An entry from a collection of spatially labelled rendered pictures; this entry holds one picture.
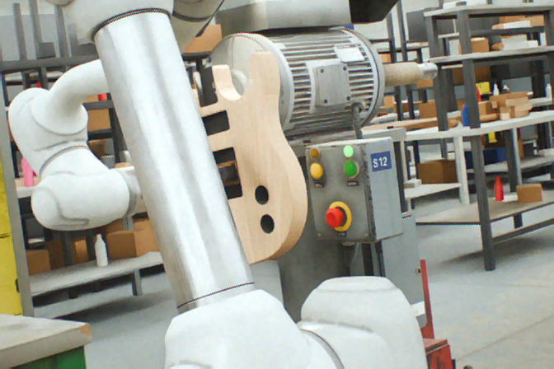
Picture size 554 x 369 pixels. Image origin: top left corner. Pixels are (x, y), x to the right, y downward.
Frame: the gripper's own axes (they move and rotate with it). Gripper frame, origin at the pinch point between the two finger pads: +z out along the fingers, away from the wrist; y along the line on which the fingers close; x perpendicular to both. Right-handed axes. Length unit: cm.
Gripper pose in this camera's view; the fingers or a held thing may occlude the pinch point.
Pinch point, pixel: (220, 175)
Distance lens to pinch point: 206.2
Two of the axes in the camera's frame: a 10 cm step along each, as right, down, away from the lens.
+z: 6.9, -1.2, 7.1
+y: 7.0, -1.7, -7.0
